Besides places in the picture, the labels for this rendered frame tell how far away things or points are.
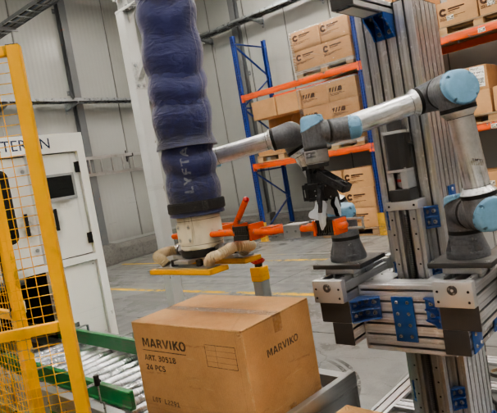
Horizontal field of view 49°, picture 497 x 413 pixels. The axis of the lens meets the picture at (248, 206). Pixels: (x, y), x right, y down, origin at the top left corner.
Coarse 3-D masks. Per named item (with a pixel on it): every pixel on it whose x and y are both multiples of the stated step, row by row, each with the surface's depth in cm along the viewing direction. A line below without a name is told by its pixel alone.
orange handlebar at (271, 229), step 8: (224, 224) 238; (232, 224) 231; (280, 224) 188; (344, 224) 168; (216, 232) 203; (224, 232) 200; (232, 232) 197; (256, 232) 189; (264, 232) 187; (272, 232) 185; (280, 232) 183
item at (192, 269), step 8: (192, 264) 208; (200, 264) 200; (216, 264) 199; (152, 272) 212; (160, 272) 209; (168, 272) 205; (176, 272) 202; (184, 272) 200; (192, 272) 197; (200, 272) 194; (208, 272) 191; (216, 272) 193
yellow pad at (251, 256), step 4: (236, 252) 214; (240, 256) 208; (244, 256) 209; (248, 256) 208; (252, 256) 208; (256, 256) 210; (260, 256) 212; (224, 260) 212; (228, 260) 211; (232, 260) 209; (236, 260) 208; (240, 260) 206; (244, 260) 205; (248, 260) 207; (252, 260) 208
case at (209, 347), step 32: (160, 320) 212; (192, 320) 204; (224, 320) 197; (256, 320) 189; (288, 320) 200; (160, 352) 210; (192, 352) 198; (224, 352) 187; (256, 352) 185; (288, 352) 199; (160, 384) 213; (192, 384) 201; (224, 384) 190; (256, 384) 184; (288, 384) 197; (320, 384) 212
